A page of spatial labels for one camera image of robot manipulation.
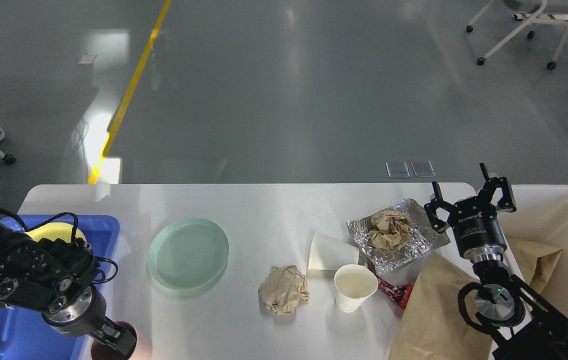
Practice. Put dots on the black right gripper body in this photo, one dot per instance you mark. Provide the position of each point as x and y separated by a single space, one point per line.
476 230

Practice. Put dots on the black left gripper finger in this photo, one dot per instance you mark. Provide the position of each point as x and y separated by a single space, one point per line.
119 340

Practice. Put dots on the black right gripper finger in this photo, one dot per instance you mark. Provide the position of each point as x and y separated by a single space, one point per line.
436 203
496 192

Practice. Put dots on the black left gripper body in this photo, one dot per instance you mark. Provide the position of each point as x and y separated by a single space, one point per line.
85 316

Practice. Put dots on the light green plate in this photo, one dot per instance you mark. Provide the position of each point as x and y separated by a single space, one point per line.
188 254

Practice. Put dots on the pink mug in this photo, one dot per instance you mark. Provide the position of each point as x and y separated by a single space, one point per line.
142 350

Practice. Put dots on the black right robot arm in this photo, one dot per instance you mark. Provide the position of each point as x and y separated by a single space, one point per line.
522 324

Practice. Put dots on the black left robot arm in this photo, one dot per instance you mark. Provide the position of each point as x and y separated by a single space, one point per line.
58 279

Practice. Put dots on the floor socket cover right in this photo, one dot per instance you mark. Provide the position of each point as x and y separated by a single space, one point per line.
423 169

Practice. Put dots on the floor socket cover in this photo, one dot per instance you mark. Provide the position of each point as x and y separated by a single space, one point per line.
423 169
397 170

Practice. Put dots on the aluminium foil sheet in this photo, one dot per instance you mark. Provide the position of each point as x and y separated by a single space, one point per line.
423 239

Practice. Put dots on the floor socket cover left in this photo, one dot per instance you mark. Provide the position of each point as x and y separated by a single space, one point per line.
397 170

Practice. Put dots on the crumpled paper on foil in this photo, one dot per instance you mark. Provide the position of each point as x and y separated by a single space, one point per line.
390 230

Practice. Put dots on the blue plastic tray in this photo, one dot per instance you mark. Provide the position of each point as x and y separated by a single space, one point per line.
23 333

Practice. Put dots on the brown paper in bin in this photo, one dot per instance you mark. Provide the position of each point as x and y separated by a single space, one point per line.
536 261

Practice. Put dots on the yellow plate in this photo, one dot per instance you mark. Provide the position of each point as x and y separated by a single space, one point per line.
51 232

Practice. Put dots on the red snack wrapper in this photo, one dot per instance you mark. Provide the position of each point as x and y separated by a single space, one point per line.
398 294

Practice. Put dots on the brown paper bag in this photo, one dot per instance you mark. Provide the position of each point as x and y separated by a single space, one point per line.
432 327

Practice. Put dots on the white paper cup upright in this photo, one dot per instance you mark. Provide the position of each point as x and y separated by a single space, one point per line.
354 284

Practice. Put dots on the flattened white paper cup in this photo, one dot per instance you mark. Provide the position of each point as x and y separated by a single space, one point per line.
330 254

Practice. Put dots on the white office chair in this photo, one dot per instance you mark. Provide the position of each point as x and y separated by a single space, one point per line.
534 12

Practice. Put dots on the crumpled brown paper ball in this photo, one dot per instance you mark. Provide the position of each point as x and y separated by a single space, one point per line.
284 289

